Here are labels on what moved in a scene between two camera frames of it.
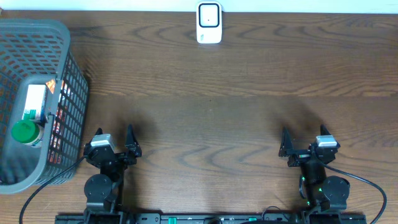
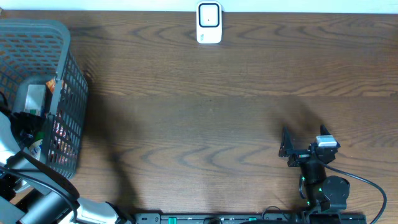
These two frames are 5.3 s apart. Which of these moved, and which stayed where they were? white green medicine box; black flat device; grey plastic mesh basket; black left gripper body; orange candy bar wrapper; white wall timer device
Moved: orange candy bar wrapper; black left gripper body
Stayed: white green medicine box; grey plastic mesh basket; black flat device; white wall timer device
